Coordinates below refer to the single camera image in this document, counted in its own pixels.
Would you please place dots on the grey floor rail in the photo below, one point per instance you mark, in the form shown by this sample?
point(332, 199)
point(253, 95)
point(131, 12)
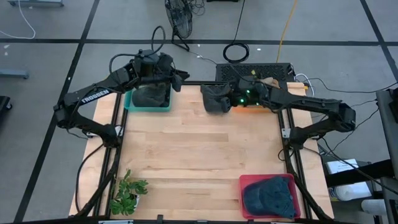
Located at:
point(37, 3)
point(12, 74)

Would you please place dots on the blue denim cap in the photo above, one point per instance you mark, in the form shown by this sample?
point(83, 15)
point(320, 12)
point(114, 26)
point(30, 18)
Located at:
point(267, 196)

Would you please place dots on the green potted plant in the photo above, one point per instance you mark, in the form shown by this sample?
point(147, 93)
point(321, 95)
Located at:
point(126, 196)

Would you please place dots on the beige cap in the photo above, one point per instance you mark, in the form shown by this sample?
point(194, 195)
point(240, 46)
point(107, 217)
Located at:
point(270, 82)

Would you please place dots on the black floor fan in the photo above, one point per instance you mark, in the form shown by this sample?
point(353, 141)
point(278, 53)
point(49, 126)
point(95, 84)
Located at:
point(180, 17)

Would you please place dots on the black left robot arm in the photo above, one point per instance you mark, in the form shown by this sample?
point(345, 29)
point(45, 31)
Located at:
point(93, 96)

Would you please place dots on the dark grey cap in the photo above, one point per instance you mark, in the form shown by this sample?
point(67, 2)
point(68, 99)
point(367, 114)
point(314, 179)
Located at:
point(149, 98)
point(214, 99)

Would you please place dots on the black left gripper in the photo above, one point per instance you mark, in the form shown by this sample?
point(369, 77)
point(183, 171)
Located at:
point(164, 67)

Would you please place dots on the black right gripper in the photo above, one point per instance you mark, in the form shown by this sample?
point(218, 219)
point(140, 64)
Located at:
point(232, 95)

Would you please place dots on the white mounting bracket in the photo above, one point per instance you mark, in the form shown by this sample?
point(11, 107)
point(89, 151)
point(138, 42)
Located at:
point(119, 130)
point(286, 133)

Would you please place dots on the red plastic tray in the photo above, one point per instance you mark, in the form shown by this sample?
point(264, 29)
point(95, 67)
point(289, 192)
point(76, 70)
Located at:
point(241, 180)

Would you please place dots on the black perforated computer case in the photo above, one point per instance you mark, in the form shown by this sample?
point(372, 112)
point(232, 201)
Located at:
point(224, 71)

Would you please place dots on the white box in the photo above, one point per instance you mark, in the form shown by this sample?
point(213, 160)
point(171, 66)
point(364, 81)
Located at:
point(342, 166)

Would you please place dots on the grey cabinet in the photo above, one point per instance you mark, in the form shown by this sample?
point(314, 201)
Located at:
point(384, 140)

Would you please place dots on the black floor object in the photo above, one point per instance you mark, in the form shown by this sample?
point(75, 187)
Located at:
point(3, 104)

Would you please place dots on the white roll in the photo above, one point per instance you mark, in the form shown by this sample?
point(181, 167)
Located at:
point(354, 191)
point(373, 207)

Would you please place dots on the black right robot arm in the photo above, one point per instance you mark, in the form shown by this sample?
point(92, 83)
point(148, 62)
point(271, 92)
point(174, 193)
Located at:
point(311, 104)

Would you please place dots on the black shelf beam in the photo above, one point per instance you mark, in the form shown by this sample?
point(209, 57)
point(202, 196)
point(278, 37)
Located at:
point(357, 174)

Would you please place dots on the teal plastic tray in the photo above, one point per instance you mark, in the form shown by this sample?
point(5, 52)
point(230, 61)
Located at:
point(146, 109)

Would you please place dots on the orange plastic tray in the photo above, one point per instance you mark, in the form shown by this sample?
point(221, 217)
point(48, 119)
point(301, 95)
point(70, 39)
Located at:
point(248, 109)

